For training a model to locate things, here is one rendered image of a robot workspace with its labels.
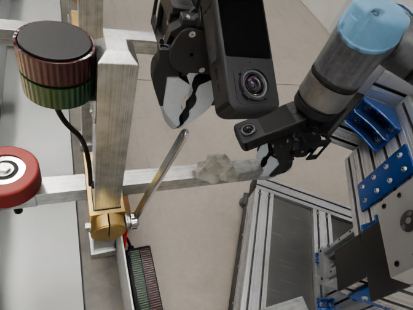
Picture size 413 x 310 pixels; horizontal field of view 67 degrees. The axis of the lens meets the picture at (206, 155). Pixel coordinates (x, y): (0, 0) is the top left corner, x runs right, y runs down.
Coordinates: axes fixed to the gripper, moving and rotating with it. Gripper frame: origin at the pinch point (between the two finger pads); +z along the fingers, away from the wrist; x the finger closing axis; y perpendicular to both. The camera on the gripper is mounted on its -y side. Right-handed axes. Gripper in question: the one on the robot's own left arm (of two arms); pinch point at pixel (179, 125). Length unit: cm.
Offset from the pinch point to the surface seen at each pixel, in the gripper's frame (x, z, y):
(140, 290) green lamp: 2.4, 31.7, -10.5
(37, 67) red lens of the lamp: 14.1, -9.5, -2.3
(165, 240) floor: -23, 103, 23
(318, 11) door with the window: -251, 105, 255
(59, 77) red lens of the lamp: 12.6, -9.0, -2.7
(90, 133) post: 8.3, 27.5, 22.3
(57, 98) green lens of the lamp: 12.9, -6.8, -2.7
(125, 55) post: 7.4, -10.1, -0.7
